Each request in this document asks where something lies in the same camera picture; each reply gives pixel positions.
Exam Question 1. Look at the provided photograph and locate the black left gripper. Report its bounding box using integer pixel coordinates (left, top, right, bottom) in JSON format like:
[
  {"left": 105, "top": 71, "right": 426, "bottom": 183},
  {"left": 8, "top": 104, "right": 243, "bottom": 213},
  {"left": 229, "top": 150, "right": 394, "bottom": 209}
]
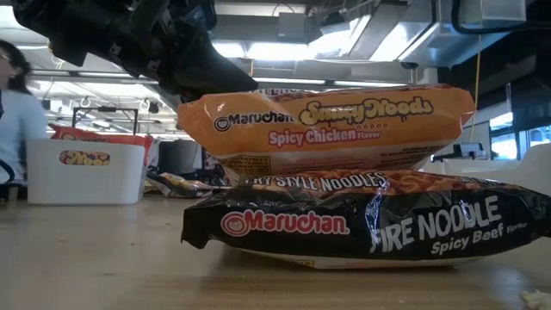
[{"left": 47, "top": 0, "right": 258, "bottom": 102}]

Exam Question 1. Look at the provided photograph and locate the Saucy Noods noodle pack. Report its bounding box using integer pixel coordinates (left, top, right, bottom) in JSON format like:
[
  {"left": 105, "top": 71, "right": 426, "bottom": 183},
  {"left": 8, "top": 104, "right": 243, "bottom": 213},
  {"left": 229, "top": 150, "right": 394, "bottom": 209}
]
[
  {"left": 176, "top": 84, "right": 477, "bottom": 184},
  {"left": 48, "top": 123, "right": 155, "bottom": 168}
]

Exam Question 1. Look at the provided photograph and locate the black Fire Noodle pack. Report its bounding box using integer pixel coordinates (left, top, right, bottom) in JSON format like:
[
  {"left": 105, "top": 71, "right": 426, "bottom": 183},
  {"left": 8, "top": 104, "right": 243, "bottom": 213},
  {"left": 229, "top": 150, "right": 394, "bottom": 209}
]
[
  {"left": 180, "top": 168, "right": 551, "bottom": 270},
  {"left": 145, "top": 170, "right": 233, "bottom": 200}
]

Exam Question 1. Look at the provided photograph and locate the white plastic bin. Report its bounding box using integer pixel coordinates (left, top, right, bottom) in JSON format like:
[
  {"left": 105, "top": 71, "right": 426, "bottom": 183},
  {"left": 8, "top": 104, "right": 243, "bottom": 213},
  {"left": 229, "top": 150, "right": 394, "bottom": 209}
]
[
  {"left": 424, "top": 143, "right": 551, "bottom": 197},
  {"left": 25, "top": 137, "right": 147, "bottom": 207}
]

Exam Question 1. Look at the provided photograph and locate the dark grey chair back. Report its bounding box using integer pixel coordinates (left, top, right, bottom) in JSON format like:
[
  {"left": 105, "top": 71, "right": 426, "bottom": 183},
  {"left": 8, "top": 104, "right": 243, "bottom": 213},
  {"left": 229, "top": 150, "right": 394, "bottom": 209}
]
[{"left": 158, "top": 139, "right": 204, "bottom": 174}]

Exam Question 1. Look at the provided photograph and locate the person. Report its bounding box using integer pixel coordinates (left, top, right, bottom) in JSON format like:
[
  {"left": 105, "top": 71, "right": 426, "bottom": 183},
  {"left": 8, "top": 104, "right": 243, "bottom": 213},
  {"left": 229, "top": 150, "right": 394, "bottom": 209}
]
[{"left": 0, "top": 38, "right": 49, "bottom": 190}]

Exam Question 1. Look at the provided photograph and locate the black desk device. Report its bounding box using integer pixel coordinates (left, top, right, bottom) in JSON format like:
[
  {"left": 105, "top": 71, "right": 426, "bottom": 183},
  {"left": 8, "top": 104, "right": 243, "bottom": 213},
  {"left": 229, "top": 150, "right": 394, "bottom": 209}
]
[{"left": 431, "top": 141, "right": 488, "bottom": 164}]

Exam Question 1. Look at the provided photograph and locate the white crumpled scrap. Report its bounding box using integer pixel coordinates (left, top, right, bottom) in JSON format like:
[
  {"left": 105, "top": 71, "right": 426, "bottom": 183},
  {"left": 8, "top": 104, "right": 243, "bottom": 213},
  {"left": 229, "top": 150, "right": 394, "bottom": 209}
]
[{"left": 518, "top": 288, "right": 551, "bottom": 310}]

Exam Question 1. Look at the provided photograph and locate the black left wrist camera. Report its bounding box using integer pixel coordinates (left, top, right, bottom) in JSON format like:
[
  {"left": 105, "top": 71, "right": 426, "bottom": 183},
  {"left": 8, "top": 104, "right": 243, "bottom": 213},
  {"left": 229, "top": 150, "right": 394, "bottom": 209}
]
[{"left": 170, "top": 0, "right": 217, "bottom": 34}]

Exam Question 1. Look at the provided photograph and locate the long ceiling light rail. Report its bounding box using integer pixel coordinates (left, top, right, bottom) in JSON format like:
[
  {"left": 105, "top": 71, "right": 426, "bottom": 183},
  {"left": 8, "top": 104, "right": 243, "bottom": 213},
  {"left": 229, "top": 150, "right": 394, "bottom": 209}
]
[{"left": 253, "top": 76, "right": 410, "bottom": 89}]

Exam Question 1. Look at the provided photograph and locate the black background rig frame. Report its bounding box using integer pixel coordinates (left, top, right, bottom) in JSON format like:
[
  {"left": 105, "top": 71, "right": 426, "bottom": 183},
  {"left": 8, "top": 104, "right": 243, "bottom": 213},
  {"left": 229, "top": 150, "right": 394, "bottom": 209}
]
[{"left": 71, "top": 105, "right": 139, "bottom": 137}]

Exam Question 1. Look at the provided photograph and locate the yellow hanging cord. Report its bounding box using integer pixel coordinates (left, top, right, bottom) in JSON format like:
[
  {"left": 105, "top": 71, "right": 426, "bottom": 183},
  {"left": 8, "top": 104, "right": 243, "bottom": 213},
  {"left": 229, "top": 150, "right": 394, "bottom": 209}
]
[{"left": 469, "top": 34, "right": 481, "bottom": 144}]

